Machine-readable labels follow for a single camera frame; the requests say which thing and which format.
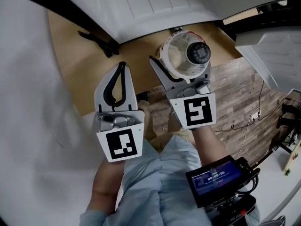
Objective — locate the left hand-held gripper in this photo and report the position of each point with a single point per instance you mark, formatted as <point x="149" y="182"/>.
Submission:
<point x="121" y="138"/>

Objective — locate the person's right forearm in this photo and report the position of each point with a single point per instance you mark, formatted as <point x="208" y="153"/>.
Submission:
<point x="209" y="147"/>

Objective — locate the white power strip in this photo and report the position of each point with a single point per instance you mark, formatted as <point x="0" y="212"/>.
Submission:
<point x="255" y="115"/>

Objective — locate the black mini fridge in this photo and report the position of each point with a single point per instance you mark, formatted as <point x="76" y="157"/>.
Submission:
<point x="164" y="6"/>

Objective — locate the light wooden table white legs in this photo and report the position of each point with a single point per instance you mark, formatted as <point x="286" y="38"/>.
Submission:
<point x="77" y="67"/>

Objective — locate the person's left forearm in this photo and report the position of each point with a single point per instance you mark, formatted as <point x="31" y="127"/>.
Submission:
<point x="105" y="187"/>

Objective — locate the person's light blue shirt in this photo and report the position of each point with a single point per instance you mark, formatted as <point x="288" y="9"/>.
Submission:
<point x="150" y="185"/>

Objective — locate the black bag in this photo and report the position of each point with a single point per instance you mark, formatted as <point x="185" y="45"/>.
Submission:
<point x="288" y="119"/>

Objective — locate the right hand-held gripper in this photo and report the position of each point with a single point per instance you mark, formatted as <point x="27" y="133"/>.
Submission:
<point x="197" y="112"/>

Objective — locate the white desk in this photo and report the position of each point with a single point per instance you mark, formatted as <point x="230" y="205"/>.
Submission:
<point x="282" y="185"/>

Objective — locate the black monitor with blue screen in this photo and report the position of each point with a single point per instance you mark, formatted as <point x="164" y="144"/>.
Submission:
<point x="211" y="180"/>

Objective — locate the person's beige trousers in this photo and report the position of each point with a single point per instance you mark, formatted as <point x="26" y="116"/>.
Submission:
<point x="147" y="110"/>

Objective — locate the clear drink bottle black cap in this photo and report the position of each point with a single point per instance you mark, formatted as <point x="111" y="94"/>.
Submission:
<point x="178" y="60"/>

